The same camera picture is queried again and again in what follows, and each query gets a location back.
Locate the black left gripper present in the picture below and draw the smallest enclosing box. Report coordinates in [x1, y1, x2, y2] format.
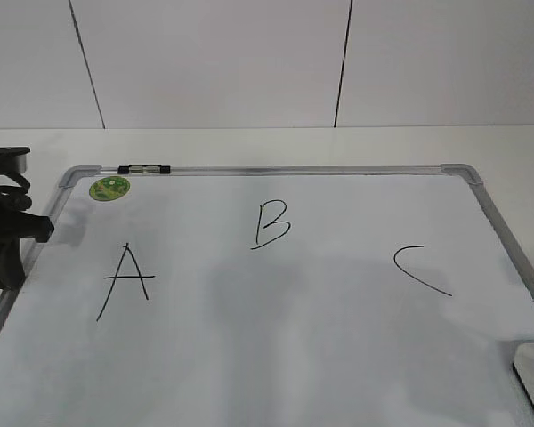
[0, 171, 54, 291]

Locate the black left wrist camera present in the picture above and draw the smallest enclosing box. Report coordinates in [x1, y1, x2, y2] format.
[0, 147, 30, 174]

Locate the black silver hanging clip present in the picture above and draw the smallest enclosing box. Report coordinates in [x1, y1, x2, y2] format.
[117, 165, 171, 175]

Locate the white whiteboard with grey frame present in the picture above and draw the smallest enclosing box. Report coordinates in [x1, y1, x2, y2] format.
[0, 165, 534, 426]

